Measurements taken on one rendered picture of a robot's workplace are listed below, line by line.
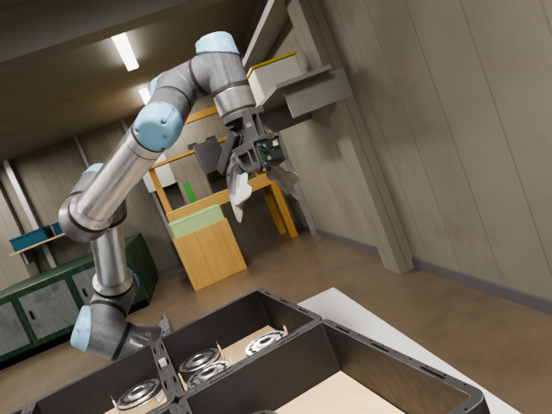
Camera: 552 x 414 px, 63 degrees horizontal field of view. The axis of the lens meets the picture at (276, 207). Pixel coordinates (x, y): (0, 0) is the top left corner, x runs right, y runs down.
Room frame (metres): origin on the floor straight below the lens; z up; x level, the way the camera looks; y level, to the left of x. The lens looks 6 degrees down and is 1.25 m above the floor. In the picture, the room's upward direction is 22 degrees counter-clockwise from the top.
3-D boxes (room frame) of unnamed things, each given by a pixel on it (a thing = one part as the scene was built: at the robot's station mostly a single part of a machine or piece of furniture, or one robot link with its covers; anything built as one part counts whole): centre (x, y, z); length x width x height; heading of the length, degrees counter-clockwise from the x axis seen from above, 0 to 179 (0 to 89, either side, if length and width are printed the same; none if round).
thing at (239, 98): (0.89, 0.00, 1.37); 0.08 x 0.08 x 0.05
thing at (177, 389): (0.96, 0.20, 0.92); 0.40 x 0.30 x 0.02; 19
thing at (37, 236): (7.41, 3.87, 1.44); 0.55 x 0.41 x 0.21; 99
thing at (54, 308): (6.68, 3.26, 0.43); 2.20 x 2.00 x 0.86; 99
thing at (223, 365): (0.94, 0.27, 0.86); 0.10 x 0.10 x 0.01
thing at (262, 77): (4.04, -0.39, 1.84); 0.50 x 0.41 x 0.28; 9
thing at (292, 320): (0.96, 0.20, 0.87); 0.40 x 0.30 x 0.11; 19
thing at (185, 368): (1.04, 0.31, 0.86); 0.10 x 0.10 x 0.01
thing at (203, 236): (6.56, 0.69, 1.15); 1.71 x 1.53 x 2.30; 99
